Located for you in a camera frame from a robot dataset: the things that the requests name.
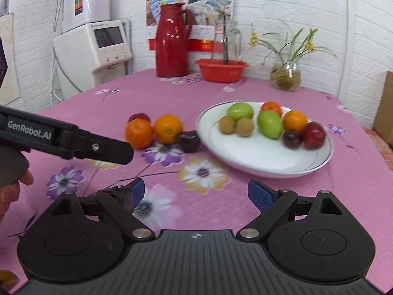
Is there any dark plum front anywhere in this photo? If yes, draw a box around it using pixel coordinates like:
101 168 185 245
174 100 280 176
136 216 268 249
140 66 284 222
282 130 302 149

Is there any dark plum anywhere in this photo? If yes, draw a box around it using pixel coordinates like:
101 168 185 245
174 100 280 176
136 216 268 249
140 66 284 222
177 131 200 153
282 130 302 149

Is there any bumpy tangerine front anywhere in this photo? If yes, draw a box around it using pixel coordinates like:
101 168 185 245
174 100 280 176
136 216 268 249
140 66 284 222
125 118 154 149

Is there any bumpy tangerine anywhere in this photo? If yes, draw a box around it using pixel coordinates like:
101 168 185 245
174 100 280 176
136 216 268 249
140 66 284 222
259 101 282 117
125 118 154 149

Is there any green mango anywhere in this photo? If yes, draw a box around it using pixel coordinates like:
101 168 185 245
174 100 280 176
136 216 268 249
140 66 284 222
257 110 283 139
226 102 254 121

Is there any red plum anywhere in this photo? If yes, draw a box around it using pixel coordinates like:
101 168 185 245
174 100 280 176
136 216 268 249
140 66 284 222
128 113 151 123
300 122 326 150

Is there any brown longan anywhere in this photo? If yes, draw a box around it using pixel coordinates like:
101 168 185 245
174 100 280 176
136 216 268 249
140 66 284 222
218 115 236 134
236 117 254 137

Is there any smooth orange back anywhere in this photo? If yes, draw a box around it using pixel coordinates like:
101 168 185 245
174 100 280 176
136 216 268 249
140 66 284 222
282 110 309 133

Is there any large smooth orange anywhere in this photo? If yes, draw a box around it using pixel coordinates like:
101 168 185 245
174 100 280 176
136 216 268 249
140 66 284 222
153 114 183 145

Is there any red plum back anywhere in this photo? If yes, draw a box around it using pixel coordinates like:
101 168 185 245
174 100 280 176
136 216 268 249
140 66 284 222
128 113 151 123

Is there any dark plum back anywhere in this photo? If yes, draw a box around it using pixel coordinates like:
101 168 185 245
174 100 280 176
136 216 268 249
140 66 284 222
177 131 200 153

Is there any bumpy tangerine back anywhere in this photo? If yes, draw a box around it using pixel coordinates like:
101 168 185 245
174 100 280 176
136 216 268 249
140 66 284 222
259 101 282 117

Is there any person's left hand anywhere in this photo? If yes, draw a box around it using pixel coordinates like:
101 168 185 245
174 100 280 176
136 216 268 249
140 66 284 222
0 170 34 221

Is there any white porcelain plate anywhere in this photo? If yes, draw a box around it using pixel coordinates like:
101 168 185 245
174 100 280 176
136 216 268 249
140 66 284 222
196 101 334 178

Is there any pink floral tablecloth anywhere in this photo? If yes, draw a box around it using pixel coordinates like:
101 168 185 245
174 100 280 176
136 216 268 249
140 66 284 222
1 70 392 291

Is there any white water dispenser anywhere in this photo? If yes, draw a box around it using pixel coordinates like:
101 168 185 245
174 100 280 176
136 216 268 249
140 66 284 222
52 0 132 99

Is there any glass vase with plant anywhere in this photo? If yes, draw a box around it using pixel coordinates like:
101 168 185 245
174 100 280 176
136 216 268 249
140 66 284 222
247 21 338 91

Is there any cardboard box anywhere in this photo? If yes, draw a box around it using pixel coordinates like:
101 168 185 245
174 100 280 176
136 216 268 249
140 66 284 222
373 71 393 146

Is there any red plastic basket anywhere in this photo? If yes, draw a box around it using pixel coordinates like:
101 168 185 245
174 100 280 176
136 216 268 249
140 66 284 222
195 59 249 83

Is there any clear glass pitcher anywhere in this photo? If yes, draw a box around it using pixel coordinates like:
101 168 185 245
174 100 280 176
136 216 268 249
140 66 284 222
211 19 241 64

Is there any red thermos jug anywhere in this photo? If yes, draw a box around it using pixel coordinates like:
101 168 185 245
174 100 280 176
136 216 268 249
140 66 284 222
154 3 193 77

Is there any wall calendar poster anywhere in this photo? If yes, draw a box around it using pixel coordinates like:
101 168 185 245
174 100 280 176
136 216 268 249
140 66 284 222
146 0 234 52

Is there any white wall pipe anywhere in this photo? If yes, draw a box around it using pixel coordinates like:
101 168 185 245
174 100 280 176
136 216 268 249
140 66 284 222
338 0 356 103

